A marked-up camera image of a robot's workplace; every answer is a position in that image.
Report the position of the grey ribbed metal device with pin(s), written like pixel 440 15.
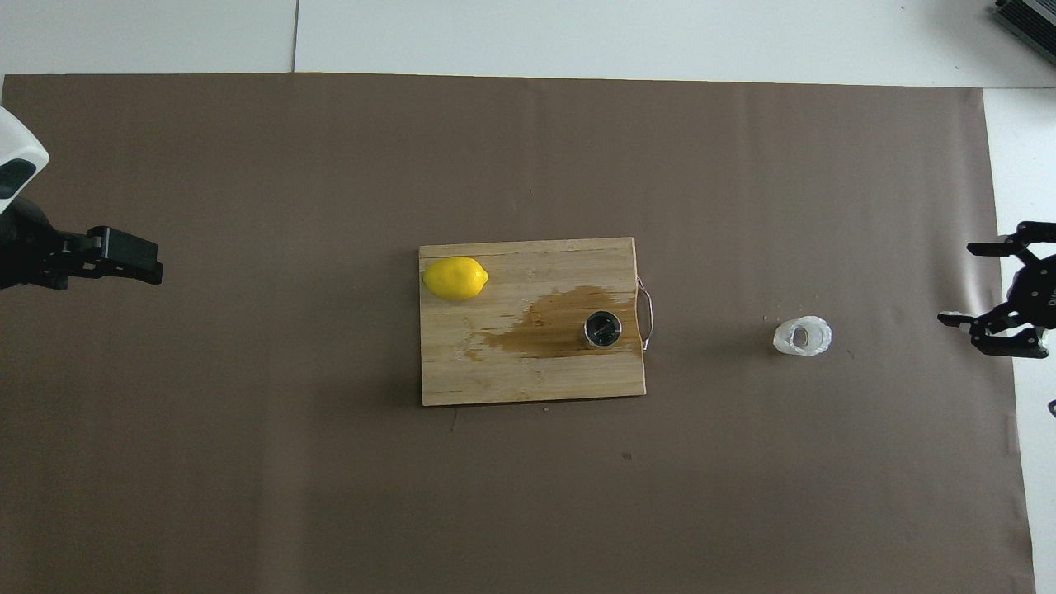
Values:
pixel 1031 25

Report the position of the steel double jigger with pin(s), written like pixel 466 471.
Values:
pixel 602 330

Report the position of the brown paper table mat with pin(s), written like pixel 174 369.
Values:
pixel 330 478

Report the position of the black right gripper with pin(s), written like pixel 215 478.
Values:
pixel 1035 289

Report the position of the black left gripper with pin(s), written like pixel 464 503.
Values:
pixel 29 256

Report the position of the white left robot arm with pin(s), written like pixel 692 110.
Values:
pixel 16 148

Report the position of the yellow lemon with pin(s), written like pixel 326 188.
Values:
pixel 454 279

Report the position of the wooden cutting board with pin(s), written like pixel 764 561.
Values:
pixel 511 371

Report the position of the clear plastic cup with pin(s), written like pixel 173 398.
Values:
pixel 802 337

